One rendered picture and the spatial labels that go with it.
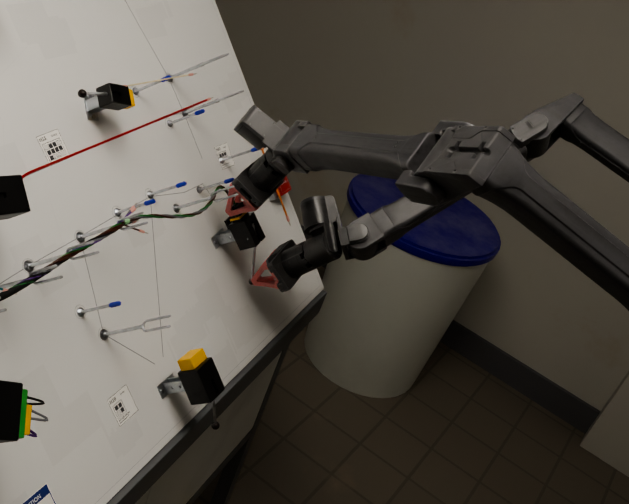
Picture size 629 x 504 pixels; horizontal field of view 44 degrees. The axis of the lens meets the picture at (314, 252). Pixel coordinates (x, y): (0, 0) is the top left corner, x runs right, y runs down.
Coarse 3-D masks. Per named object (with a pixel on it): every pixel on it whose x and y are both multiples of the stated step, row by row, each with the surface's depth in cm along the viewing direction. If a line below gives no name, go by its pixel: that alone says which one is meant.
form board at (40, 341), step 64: (0, 0) 119; (64, 0) 131; (128, 0) 145; (192, 0) 163; (0, 64) 117; (64, 64) 128; (128, 64) 142; (192, 64) 158; (0, 128) 115; (64, 128) 125; (128, 128) 138; (192, 128) 154; (64, 192) 123; (128, 192) 135; (192, 192) 150; (0, 256) 110; (128, 256) 132; (192, 256) 146; (256, 256) 164; (0, 320) 108; (64, 320) 118; (128, 320) 129; (192, 320) 143; (256, 320) 159; (64, 384) 115; (128, 384) 126; (0, 448) 104; (64, 448) 113; (128, 448) 123
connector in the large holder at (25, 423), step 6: (24, 390) 94; (24, 396) 93; (24, 402) 93; (24, 408) 93; (30, 408) 95; (24, 414) 93; (30, 414) 94; (24, 420) 93; (30, 420) 94; (24, 426) 93; (24, 432) 92
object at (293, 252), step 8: (288, 248) 152; (296, 248) 147; (280, 256) 149; (288, 256) 147; (296, 256) 146; (272, 264) 146; (280, 264) 148; (288, 264) 147; (296, 264) 146; (304, 264) 146; (272, 272) 146; (280, 272) 147; (288, 272) 148; (296, 272) 148; (304, 272) 148; (280, 280) 147; (288, 280) 148; (296, 280) 150; (288, 288) 147
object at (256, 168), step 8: (256, 160) 146; (264, 160) 139; (248, 168) 143; (256, 168) 140; (264, 168) 139; (272, 168) 138; (240, 176) 140; (248, 176) 142; (256, 176) 140; (264, 176) 140; (272, 176) 139; (280, 176) 139; (240, 184) 140; (248, 184) 140; (256, 184) 141; (264, 184) 141; (272, 184) 141; (280, 184) 146; (248, 192) 140; (256, 192) 141; (264, 192) 142; (272, 192) 144; (256, 200) 140; (264, 200) 141
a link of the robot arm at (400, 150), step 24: (288, 144) 127; (312, 144) 122; (336, 144) 117; (360, 144) 112; (384, 144) 108; (408, 144) 103; (432, 144) 103; (312, 168) 127; (336, 168) 121; (360, 168) 114; (384, 168) 108; (408, 168) 101; (408, 192) 101; (432, 192) 97
